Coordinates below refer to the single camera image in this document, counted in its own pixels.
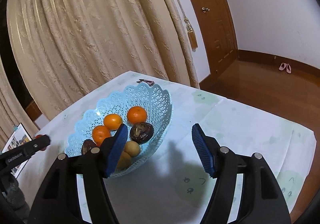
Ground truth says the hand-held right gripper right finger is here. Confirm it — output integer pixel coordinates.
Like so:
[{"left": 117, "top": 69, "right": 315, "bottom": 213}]
[{"left": 191, "top": 123, "right": 292, "bottom": 224}]

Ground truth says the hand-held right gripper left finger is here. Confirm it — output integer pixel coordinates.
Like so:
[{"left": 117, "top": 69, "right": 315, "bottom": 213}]
[{"left": 27, "top": 124, "right": 128, "bottom": 224}]

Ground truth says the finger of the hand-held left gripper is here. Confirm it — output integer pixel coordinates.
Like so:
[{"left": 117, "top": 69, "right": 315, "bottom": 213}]
[{"left": 24, "top": 135, "right": 51, "bottom": 157}]

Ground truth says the small yellow round fruit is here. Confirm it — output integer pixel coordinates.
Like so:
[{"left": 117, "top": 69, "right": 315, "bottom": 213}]
[
  {"left": 116, "top": 151, "right": 132, "bottom": 171},
  {"left": 124, "top": 140, "right": 142, "bottom": 157}
]

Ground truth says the orange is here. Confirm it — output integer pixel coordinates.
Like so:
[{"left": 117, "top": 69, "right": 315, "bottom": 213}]
[
  {"left": 127, "top": 106, "right": 148, "bottom": 125},
  {"left": 103, "top": 113, "right": 123, "bottom": 131},
  {"left": 92, "top": 125, "right": 112, "bottom": 144}
]

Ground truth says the dark brown passion fruit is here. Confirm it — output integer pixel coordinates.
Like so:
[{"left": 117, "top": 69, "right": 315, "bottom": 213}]
[
  {"left": 129, "top": 122, "right": 154, "bottom": 145},
  {"left": 81, "top": 139, "right": 97, "bottom": 155}
]

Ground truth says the light blue plastic basket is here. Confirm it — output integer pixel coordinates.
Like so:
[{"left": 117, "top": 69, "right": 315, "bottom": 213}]
[{"left": 64, "top": 83, "right": 173, "bottom": 179}]

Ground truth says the photo print card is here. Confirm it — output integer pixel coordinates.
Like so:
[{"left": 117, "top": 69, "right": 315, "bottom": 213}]
[{"left": 1, "top": 123, "right": 32, "bottom": 179}]

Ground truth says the narrow beige curtain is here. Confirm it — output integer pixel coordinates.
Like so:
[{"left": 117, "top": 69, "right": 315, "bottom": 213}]
[{"left": 0, "top": 59, "right": 40, "bottom": 150}]

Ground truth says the brown wooden door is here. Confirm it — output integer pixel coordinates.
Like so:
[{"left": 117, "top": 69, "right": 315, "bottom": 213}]
[{"left": 174, "top": 0, "right": 238, "bottom": 89}]

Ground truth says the curtain tieback tassel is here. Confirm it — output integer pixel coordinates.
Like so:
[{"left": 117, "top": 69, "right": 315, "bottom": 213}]
[{"left": 171, "top": 0, "right": 198, "bottom": 52}]

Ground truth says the wide beige curtain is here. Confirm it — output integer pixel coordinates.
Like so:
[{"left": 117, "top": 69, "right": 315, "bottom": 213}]
[{"left": 7, "top": 0, "right": 200, "bottom": 124}]

